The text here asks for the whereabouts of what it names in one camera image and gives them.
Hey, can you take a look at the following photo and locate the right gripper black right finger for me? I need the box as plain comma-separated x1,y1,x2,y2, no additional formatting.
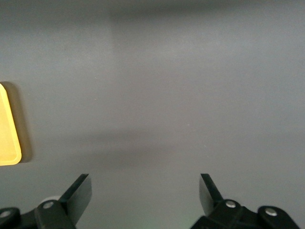
190,173,301,229

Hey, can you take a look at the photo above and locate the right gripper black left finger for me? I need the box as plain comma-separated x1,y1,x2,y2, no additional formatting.
0,173,93,229

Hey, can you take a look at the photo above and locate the yellow rectangular plastic tray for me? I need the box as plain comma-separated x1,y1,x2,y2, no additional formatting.
0,82,22,167

